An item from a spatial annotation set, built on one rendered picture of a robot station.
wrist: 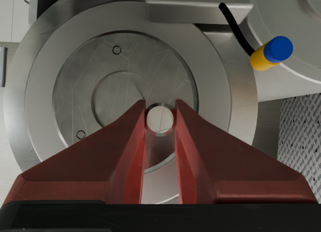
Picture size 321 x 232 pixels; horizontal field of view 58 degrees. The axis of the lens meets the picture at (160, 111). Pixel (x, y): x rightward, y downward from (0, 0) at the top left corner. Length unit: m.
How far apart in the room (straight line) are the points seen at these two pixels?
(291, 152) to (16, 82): 0.32
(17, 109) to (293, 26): 0.17
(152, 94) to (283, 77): 0.08
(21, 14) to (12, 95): 3.15
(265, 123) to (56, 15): 0.40
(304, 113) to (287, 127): 0.05
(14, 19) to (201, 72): 3.22
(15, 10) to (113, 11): 3.22
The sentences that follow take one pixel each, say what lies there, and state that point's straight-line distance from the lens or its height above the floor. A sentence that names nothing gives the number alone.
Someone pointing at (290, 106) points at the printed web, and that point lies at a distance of 0.41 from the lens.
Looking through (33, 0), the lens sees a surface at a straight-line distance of 0.20.
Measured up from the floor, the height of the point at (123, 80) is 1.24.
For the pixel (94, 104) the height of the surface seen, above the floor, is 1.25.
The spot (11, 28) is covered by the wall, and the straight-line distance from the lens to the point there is 3.35.
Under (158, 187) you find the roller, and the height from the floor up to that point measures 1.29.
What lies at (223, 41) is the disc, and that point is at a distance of 0.17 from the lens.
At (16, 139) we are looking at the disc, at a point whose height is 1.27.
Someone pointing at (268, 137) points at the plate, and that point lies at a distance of 0.52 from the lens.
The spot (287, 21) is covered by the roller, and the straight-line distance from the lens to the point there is 0.19.
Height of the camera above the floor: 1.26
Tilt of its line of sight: 1 degrees down
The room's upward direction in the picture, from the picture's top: 177 degrees counter-clockwise
